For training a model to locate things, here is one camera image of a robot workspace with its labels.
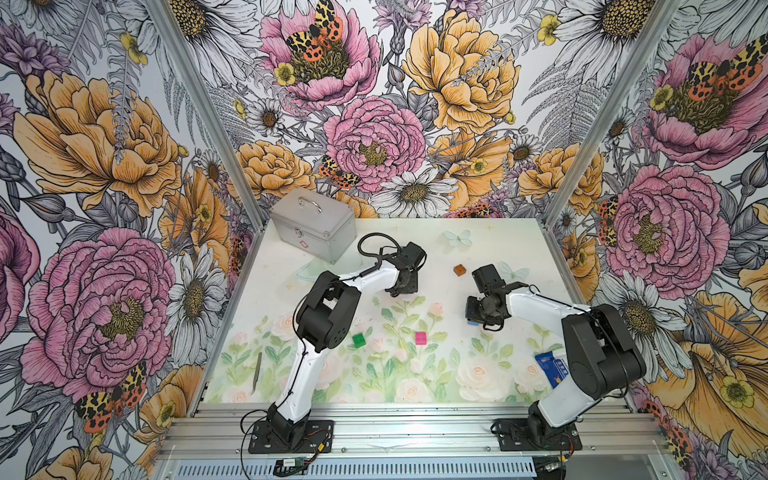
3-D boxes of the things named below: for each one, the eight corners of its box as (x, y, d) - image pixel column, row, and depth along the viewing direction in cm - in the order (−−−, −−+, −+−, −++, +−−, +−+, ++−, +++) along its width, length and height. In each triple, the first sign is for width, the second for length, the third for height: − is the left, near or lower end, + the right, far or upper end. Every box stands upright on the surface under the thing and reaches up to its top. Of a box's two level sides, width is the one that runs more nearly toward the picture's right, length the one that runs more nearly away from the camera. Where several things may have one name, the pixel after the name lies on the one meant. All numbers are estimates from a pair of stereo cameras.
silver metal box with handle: (276, 244, 118) (262, 210, 105) (311, 210, 131) (302, 176, 117) (337, 271, 110) (330, 238, 96) (368, 231, 122) (365, 198, 109)
